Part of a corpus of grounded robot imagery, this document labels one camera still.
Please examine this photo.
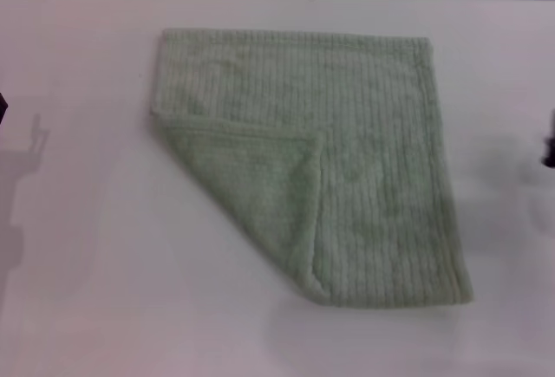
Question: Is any pale green ribbed towel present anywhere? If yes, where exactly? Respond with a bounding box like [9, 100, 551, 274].
[149, 27, 474, 309]

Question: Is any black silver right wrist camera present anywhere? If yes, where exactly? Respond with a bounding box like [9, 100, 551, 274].
[540, 107, 555, 166]

